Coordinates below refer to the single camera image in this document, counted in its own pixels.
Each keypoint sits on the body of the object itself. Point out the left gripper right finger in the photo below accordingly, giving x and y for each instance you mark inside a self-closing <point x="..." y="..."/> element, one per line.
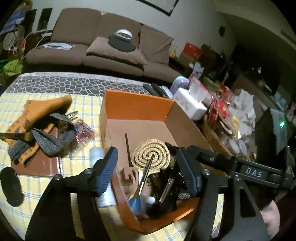
<point x="200" y="182"/>

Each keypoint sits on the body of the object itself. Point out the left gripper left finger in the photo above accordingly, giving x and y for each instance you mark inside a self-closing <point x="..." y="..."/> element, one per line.
<point x="88" y="185"/>

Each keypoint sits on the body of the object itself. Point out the black rhinestone headband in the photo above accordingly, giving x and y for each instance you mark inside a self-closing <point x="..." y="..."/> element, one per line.
<point x="183" y="196"/>

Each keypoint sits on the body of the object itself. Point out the black makeup brush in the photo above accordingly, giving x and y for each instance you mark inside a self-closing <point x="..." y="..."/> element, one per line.
<point x="167" y="201"/>

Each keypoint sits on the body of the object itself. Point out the woven spiral coaster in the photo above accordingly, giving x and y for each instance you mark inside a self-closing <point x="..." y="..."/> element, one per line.
<point x="143" y="153"/>

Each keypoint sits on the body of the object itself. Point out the thin brown stick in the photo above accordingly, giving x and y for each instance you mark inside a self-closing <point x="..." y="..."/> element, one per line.
<point x="128" y="151"/>

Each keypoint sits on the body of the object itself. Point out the person's right hand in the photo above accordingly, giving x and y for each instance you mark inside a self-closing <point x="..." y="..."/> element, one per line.
<point x="271" y="218"/>

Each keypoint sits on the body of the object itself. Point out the white blue spray can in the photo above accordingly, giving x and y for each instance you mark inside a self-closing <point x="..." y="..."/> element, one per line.
<point x="103" y="164"/>

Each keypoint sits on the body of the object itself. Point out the colourful rubber bands bag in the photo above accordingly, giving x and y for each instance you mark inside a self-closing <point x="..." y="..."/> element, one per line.
<point x="84" y="133"/>

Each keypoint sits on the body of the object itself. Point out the grey knitted band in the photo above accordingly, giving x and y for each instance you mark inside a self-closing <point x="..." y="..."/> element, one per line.
<point x="22" y="150"/>

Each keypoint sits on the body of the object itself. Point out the dark wooden hair stick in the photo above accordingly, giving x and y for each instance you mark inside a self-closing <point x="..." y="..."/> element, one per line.
<point x="26" y="137"/>

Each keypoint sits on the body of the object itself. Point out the orange cardboard box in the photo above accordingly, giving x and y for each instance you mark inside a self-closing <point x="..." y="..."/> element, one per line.
<point x="139" y="126"/>

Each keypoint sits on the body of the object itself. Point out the white tissue box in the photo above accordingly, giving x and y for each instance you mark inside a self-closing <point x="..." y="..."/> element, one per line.
<point x="193" y="109"/>

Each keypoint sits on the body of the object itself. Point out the grey stone pattern table mat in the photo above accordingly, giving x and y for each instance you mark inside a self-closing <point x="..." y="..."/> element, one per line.
<point x="72" y="83"/>

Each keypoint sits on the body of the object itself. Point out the black remote control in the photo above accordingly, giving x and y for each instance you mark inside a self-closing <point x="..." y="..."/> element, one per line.
<point x="156" y="90"/>

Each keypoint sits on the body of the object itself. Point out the brown cushion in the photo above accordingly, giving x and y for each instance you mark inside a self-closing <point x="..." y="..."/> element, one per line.
<point x="101" y="48"/>

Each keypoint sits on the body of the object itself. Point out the black oval pad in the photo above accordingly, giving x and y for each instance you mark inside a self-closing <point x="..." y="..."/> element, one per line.
<point x="121" y="45"/>

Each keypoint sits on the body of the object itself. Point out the white massager device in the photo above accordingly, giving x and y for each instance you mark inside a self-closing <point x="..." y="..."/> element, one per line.
<point x="124" y="35"/>

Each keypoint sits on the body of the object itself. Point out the brown sofa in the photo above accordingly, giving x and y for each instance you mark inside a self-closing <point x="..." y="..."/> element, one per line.
<point x="85" y="39"/>

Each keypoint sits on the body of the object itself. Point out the framed wall painting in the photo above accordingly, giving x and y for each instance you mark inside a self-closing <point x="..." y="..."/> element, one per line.
<point x="164" y="6"/>

